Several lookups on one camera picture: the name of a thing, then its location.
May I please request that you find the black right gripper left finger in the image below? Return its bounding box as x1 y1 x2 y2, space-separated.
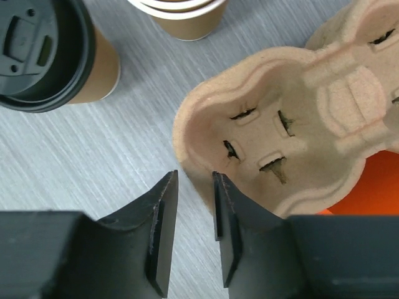
97 170 179 296

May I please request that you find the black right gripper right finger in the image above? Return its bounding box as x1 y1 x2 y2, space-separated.
212 171 282 288

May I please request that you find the cardboard cup carrier stack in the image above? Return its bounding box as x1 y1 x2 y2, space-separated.
173 1 398 217

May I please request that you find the orange paper bag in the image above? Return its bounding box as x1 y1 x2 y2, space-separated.
319 151 398 216

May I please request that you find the black plastic cup lid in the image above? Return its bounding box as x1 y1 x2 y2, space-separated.
1 1 95 113

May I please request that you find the brown paper coffee cup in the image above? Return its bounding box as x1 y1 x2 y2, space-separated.
65 20 121 105

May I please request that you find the stack of paper cups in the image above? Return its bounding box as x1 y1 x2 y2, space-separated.
129 1 228 41

